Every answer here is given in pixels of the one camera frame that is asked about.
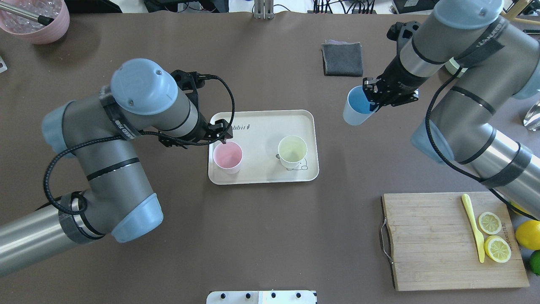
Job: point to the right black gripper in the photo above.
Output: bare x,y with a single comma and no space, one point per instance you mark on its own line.
395,75

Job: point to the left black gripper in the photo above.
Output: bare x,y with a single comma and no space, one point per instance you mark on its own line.
201,130

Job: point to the blue cup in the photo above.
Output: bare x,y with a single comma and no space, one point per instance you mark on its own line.
357,107

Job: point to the pink cup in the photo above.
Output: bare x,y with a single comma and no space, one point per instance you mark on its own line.
228,157

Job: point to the pale yellow cup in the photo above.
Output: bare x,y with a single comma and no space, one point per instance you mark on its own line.
291,150

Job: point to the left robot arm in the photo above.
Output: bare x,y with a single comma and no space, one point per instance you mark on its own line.
142,99

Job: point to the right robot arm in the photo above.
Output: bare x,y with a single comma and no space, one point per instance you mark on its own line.
501,62

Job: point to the beige rabbit tray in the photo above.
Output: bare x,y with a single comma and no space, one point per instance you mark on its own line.
258,134

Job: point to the grey folded cloth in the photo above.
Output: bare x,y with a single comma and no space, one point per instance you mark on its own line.
342,59

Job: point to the green bowl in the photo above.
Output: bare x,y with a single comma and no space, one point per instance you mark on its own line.
452,67

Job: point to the wooden cutting board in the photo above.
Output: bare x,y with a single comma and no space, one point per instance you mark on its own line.
432,247

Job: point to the lemon slice upper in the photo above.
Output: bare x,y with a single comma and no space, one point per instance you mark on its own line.
489,223

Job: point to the lemon slice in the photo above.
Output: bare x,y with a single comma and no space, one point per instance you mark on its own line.
497,249
489,223

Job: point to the whole lemon outer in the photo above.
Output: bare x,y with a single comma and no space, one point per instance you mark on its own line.
518,210

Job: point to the yellow plastic knife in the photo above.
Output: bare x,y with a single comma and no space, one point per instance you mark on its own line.
478,236

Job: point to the lemon slice lower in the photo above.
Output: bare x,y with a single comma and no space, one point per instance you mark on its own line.
497,249

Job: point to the whole lemon near lime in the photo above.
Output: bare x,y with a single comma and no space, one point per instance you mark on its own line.
528,235

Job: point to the pink bowl with ice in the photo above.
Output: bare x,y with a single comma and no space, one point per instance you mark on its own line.
32,32

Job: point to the green lime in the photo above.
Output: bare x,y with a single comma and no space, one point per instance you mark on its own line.
534,262

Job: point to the metal muddler black tip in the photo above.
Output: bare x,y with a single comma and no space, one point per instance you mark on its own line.
43,20

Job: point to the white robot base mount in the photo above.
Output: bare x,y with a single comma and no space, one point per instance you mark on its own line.
263,297

